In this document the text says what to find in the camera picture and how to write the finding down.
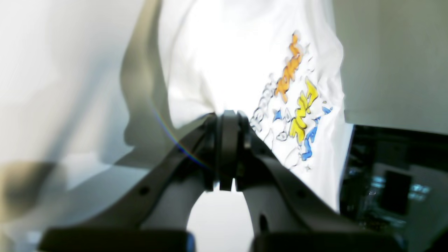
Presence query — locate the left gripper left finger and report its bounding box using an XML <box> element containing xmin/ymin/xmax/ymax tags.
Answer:
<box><xmin>38</xmin><ymin>114</ymin><xmax>222</xmax><ymax>252</ymax></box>

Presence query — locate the white printed t-shirt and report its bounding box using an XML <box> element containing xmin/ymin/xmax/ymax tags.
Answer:
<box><xmin>120</xmin><ymin>0</ymin><xmax>353</xmax><ymax>212</ymax></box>

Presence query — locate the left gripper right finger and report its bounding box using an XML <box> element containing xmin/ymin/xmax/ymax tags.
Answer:
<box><xmin>220</xmin><ymin>111</ymin><xmax>402</xmax><ymax>252</ymax></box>

